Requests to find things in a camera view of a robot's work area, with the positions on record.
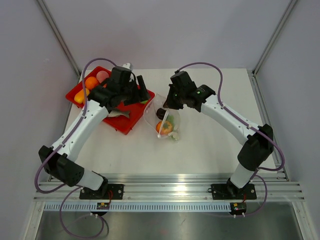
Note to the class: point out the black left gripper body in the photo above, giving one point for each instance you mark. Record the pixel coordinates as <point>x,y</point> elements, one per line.
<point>130,94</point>

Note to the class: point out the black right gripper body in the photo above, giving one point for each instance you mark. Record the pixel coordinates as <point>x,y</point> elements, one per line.
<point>175,99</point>

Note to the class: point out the dark purple eggplant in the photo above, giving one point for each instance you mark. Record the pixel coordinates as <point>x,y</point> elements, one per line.
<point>160,113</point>

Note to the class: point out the grey toy fish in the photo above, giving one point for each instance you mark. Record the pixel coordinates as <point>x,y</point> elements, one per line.
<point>117,113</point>

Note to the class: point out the clear zip top bag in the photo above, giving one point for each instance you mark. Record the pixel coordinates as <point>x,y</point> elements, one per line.
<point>150,117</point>

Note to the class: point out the orange bell pepper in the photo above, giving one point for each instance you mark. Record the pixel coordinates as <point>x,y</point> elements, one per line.
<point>164,127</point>

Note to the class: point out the green grape bunch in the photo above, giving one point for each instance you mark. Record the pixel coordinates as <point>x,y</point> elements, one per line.
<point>175,121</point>

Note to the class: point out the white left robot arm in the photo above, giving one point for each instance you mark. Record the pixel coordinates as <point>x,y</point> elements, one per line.
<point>59,160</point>

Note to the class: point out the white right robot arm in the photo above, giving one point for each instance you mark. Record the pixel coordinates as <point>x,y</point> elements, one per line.
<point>256,141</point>

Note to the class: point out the pink peach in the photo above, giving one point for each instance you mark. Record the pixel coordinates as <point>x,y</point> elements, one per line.
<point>102,75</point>

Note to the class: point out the orange fruit upper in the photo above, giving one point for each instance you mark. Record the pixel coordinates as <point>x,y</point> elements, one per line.
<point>91,82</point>

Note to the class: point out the red plastic tray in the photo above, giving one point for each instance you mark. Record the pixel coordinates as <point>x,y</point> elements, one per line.
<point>91,107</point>

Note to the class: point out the yellow orange mango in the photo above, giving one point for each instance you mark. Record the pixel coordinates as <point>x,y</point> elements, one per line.
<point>80,97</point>

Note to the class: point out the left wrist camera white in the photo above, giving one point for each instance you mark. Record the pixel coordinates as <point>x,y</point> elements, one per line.
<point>128,66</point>

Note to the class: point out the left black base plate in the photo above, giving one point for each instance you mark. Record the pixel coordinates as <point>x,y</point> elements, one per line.
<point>109,191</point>

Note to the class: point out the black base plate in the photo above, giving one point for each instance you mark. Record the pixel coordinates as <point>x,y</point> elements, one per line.
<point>224,191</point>
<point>109,191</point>

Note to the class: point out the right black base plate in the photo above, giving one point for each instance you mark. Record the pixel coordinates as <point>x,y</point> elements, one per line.
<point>224,191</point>

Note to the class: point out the left aluminium corner post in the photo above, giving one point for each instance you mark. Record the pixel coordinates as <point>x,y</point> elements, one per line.
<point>57,34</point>

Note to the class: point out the aluminium corner post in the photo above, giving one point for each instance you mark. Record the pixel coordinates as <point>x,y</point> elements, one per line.
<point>275,35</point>
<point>57,34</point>

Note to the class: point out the aluminium rail frame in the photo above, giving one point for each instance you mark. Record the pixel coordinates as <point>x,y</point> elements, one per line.
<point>164,170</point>

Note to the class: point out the white slotted cable duct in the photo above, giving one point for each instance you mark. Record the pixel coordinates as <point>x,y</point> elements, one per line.
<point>149,207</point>

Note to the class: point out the right aluminium corner post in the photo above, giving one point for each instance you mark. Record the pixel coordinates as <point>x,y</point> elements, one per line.
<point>275,35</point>

